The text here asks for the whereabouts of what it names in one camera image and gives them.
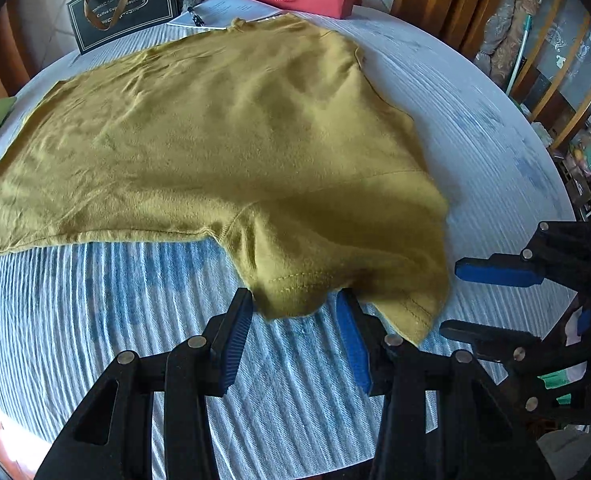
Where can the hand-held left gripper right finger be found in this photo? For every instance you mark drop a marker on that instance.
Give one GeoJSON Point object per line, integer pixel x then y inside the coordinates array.
{"type": "Point", "coordinates": [353, 345]}

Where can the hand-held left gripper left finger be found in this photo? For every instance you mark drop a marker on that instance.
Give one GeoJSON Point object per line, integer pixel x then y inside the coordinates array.
{"type": "Point", "coordinates": [233, 345]}

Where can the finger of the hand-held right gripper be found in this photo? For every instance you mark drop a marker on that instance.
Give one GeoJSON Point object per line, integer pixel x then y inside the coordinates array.
{"type": "Point", "coordinates": [480, 332]}
{"type": "Point", "coordinates": [495, 272]}

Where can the mustard yellow t-shirt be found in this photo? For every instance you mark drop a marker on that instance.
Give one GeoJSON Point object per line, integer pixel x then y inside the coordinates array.
{"type": "Point", "coordinates": [200, 135]}

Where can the blue patterned bed sheet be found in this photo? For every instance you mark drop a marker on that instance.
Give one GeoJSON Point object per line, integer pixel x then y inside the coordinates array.
{"type": "Point", "coordinates": [475, 135]}

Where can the light green mop pole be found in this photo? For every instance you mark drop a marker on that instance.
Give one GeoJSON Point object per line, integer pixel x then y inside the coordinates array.
{"type": "Point", "coordinates": [520, 50]}

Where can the wooden glass cabinet door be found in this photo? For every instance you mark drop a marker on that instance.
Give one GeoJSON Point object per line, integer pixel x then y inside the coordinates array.
{"type": "Point", "coordinates": [570, 60]}

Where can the floral patterned quilt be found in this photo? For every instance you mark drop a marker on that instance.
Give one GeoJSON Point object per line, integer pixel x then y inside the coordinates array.
{"type": "Point", "coordinates": [513, 15]}

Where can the black pen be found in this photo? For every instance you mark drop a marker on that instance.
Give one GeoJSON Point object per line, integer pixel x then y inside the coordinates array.
{"type": "Point", "coordinates": [195, 16]}

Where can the white printed paper booklet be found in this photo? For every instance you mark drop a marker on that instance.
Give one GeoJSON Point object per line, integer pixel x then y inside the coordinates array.
{"type": "Point", "coordinates": [235, 7]}

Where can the wooden headboard post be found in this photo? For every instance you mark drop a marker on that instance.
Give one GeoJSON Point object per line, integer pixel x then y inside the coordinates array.
{"type": "Point", "coordinates": [12, 50]}
{"type": "Point", "coordinates": [435, 0]}

